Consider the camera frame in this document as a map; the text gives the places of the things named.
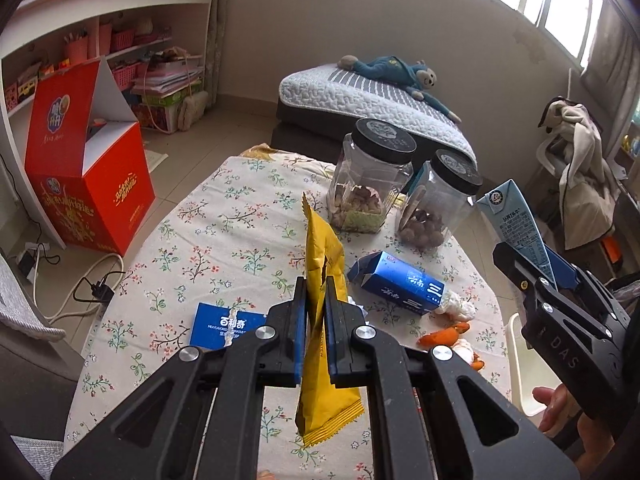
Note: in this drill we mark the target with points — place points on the blue monkey plush toy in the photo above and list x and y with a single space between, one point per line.
395 72

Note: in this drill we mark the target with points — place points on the bed with quilted cover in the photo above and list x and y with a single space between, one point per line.
340 95

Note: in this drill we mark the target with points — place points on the white shelf unit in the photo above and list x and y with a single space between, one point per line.
150 0

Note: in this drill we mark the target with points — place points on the grey curtain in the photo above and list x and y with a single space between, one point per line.
615 60

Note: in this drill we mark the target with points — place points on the group of colourful small boxes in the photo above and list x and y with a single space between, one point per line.
27 85

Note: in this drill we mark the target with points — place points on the plastic jar of brown nuts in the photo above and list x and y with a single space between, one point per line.
440 205

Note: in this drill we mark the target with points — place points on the plastic jar of pale nuts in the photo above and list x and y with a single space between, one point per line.
365 180

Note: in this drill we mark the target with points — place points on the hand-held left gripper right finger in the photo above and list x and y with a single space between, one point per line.
331 340

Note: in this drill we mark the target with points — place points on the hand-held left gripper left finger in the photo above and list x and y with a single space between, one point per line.
300 330

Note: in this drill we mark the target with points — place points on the window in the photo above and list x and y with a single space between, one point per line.
555 5

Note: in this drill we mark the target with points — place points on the light blue milk carton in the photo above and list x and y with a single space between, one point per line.
515 225

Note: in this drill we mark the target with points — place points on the beige clothes pile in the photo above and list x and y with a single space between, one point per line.
580 180

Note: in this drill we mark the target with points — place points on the tall pink container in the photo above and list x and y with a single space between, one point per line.
105 39

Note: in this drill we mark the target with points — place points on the large pink basket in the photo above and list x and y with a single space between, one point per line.
124 77

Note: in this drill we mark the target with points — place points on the pink pen holder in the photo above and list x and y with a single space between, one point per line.
76 51

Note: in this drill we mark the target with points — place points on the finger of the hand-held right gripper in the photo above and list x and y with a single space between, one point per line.
565 272
520 275

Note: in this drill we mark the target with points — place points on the patterned beige curtain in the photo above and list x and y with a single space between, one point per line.
215 45

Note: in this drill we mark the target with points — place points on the yellow snack packet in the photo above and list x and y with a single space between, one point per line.
325 255

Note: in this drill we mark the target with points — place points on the white power strip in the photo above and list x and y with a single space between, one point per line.
32 260

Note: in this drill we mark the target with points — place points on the stack of papers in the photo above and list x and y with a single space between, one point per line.
167 81

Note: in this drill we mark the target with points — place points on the person's right hand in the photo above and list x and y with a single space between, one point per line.
555 405

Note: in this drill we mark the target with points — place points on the blue flat snack box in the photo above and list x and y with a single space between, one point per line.
210 325

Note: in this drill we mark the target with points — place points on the red cardboard box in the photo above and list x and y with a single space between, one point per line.
95 195

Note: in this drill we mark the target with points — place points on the beige plush bag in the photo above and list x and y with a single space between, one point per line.
192 110

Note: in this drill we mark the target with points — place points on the blue paper carton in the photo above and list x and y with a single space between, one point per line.
400 282

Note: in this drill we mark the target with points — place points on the grey upholstered chair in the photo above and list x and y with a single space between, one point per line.
30 340

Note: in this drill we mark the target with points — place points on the printed storage crate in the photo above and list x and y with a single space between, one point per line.
160 112

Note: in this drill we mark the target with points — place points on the small pink basket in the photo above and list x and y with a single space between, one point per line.
122 41

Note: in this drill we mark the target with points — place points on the yellow patterned cloth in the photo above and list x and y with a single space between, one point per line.
260 152

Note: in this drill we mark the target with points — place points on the orange plastic object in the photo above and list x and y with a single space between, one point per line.
611 250

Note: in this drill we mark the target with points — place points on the crumpled white tissue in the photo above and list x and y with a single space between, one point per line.
457 305

